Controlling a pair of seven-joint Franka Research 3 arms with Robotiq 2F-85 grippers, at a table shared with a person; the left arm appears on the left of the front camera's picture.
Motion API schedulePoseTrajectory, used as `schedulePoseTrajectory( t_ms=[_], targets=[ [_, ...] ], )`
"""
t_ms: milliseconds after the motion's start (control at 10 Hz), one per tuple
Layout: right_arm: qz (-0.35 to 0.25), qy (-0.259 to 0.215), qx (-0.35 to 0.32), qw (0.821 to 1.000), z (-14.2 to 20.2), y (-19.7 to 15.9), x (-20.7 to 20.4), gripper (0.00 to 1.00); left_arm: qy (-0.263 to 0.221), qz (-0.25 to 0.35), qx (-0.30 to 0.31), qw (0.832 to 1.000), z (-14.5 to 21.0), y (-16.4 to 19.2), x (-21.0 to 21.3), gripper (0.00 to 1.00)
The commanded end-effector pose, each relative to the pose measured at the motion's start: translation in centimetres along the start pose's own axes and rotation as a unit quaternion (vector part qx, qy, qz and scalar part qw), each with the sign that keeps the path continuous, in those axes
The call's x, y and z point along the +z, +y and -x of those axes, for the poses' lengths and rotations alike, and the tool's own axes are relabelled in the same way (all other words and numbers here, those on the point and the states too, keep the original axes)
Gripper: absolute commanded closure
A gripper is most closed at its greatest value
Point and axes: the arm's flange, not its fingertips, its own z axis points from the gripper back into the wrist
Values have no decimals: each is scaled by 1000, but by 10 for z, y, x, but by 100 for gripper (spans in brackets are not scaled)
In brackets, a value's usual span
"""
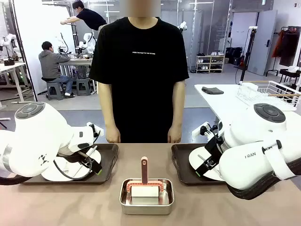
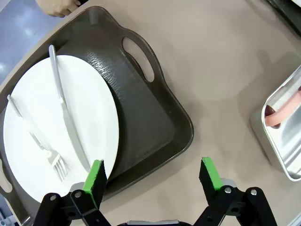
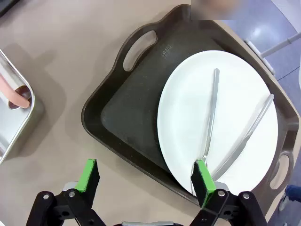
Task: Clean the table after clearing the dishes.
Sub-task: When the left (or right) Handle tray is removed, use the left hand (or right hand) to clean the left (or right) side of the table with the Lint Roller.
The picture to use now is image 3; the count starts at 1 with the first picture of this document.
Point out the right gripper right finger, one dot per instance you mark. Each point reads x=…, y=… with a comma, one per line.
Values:
x=207, y=186

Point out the person in blue jeans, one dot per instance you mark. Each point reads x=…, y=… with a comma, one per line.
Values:
x=294, y=191

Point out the white table leg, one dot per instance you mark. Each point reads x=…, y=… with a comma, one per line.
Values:
x=259, y=56

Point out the silver fork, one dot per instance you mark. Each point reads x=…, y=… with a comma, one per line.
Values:
x=212, y=110

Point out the silver table knife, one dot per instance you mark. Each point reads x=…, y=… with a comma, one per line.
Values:
x=256, y=122

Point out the steel rectangular container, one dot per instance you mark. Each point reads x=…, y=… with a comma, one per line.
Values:
x=14, y=127

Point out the dark brown serving tray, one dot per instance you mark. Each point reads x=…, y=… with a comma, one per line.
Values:
x=131, y=117

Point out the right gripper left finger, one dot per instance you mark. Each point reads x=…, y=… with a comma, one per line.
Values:
x=88, y=179

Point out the white dinner plate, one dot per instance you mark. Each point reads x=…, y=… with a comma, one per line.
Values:
x=188, y=117

